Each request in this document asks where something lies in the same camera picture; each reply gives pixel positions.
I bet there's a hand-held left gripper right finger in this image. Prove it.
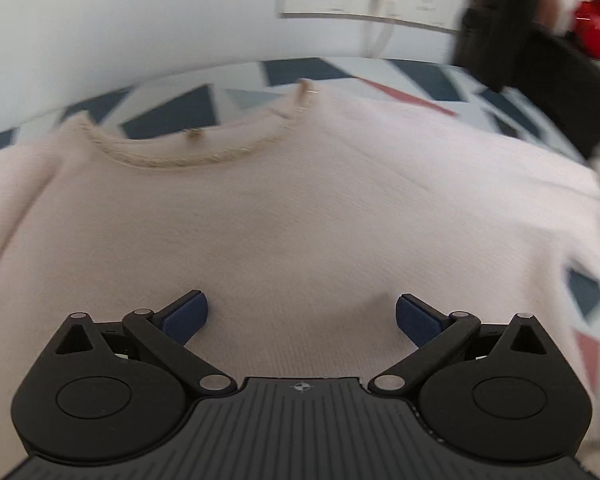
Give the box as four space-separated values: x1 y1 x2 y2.
368 294 551 396

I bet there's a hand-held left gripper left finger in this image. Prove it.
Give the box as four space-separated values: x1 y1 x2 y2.
54 290 237 397

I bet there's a pink knit sweater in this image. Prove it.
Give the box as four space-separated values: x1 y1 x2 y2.
0 77 600 480

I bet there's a person's right forearm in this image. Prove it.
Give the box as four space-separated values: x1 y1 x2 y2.
510 25 600 163

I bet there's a white network cable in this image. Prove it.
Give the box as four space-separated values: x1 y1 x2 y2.
364 0 397 61

